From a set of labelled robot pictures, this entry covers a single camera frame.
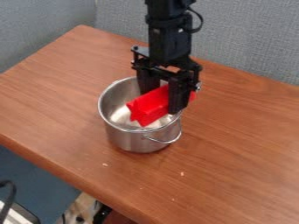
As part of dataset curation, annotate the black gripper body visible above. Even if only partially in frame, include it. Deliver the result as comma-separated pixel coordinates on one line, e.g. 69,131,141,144
132,17,201,91

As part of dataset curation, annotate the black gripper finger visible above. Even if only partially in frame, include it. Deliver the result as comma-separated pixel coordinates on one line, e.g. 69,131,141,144
168,76,192,115
136,69,160,95

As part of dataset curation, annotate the red plastic block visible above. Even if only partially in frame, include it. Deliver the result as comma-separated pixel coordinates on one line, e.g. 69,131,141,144
125,85,168,127

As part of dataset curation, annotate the stainless steel metal pot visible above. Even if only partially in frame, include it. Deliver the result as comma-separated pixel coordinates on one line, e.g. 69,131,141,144
97,77,182,153

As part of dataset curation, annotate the wooden table leg base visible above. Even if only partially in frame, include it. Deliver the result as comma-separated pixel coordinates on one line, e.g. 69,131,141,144
54,192,112,224

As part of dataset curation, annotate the grey device under table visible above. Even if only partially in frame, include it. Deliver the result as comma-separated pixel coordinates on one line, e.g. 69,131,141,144
0,203,41,224

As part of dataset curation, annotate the black cable loop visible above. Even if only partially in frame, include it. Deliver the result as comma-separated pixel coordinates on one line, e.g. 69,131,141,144
0,179,17,224

